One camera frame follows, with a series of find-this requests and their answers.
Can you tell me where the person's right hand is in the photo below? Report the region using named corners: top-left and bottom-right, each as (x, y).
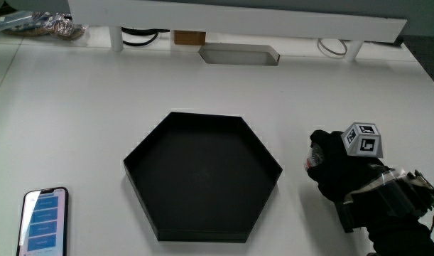
top-left (304, 122), bottom-right (434, 234)

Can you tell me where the person's right forearm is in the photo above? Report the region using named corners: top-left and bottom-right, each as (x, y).
top-left (364, 213), bottom-right (434, 256)

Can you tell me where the white desk shelf riser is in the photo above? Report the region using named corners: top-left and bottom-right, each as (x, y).
top-left (67, 0), bottom-right (408, 63)

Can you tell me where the white desk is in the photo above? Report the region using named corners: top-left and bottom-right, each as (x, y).
top-left (0, 25), bottom-right (434, 256)

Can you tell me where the black hexagonal tray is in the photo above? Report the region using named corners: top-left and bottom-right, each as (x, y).
top-left (123, 111), bottom-right (283, 244)

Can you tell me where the brown cardboard box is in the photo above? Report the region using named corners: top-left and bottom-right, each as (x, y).
top-left (173, 30), bottom-right (207, 46)

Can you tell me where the black smartphone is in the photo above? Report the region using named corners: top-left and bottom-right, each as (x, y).
top-left (16, 186), bottom-right (69, 256)

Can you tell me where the clear plastic bag with snacks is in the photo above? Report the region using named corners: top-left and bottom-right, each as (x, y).
top-left (3, 12), bottom-right (88, 41)

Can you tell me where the white cable loop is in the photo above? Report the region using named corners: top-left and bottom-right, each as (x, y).
top-left (317, 38), bottom-right (348, 57)

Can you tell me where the white cable cutout tray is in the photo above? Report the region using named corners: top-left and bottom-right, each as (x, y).
top-left (197, 43), bottom-right (281, 67)

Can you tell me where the black cable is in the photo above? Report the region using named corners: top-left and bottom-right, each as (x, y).
top-left (121, 27), bottom-right (170, 36)
top-left (122, 33), bottom-right (160, 48)

